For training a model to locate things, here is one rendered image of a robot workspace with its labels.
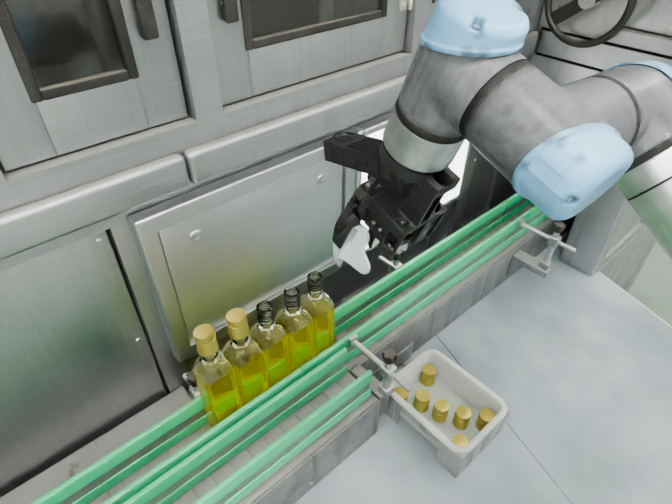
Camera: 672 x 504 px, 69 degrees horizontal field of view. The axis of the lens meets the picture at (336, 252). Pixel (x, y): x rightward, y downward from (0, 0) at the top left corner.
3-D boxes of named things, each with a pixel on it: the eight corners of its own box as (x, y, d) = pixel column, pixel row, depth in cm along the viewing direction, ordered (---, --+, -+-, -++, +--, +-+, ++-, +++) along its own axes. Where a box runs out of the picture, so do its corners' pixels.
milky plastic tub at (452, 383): (427, 367, 122) (432, 344, 117) (504, 428, 109) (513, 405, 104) (379, 407, 114) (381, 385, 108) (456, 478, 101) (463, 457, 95)
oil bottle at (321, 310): (319, 349, 111) (317, 280, 97) (335, 364, 108) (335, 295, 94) (300, 362, 108) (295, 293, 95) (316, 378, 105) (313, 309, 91)
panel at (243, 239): (454, 193, 143) (475, 78, 122) (462, 197, 141) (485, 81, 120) (172, 354, 97) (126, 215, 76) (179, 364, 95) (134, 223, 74)
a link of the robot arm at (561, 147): (680, 129, 37) (571, 44, 41) (608, 169, 31) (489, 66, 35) (608, 198, 43) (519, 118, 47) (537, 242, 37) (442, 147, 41)
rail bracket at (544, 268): (509, 264, 148) (528, 203, 134) (561, 293, 139) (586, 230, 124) (500, 271, 146) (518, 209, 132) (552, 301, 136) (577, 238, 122)
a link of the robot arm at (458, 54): (498, 47, 33) (419, -20, 36) (436, 160, 42) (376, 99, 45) (562, 29, 37) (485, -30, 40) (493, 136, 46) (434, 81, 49)
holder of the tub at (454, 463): (411, 356, 126) (414, 336, 121) (502, 429, 110) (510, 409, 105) (363, 393, 117) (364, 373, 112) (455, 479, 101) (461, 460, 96)
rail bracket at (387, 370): (355, 356, 109) (357, 318, 101) (412, 406, 99) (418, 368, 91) (345, 363, 107) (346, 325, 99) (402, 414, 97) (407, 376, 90)
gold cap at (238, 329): (228, 341, 82) (224, 323, 79) (229, 325, 85) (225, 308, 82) (249, 339, 82) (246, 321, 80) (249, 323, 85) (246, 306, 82)
